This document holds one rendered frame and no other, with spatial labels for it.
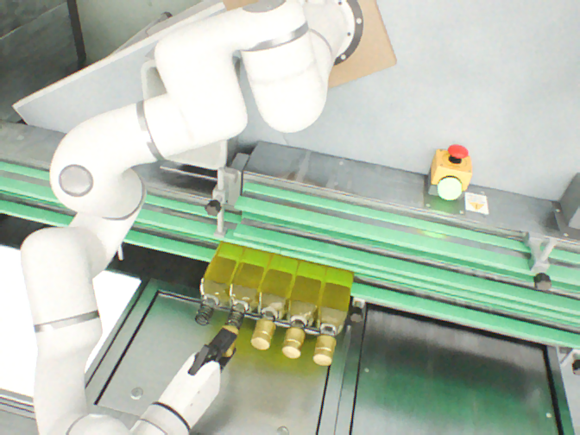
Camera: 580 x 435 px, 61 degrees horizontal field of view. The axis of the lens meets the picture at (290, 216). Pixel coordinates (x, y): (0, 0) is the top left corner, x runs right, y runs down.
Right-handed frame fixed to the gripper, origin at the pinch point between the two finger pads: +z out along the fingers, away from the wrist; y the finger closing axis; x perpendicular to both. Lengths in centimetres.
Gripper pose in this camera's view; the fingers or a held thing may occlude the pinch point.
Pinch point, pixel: (223, 346)
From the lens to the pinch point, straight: 90.7
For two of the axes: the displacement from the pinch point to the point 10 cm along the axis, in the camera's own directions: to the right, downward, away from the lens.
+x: -8.8, -3.8, 2.8
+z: 4.6, -5.6, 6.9
